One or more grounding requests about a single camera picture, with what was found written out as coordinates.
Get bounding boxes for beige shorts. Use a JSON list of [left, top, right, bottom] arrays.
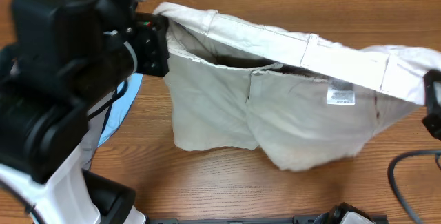
[[155, 2, 440, 171]]

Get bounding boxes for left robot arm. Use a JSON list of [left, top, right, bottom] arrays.
[[1, 0, 169, 223]]

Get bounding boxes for light blue garment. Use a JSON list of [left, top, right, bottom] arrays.
[[98, 74, 143, 146]]

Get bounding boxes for grey shorts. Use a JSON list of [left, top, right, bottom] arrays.
[[80, 91, 116, 170]]

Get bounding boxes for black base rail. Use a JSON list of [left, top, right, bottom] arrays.
[[144, 214, 389, 224]]

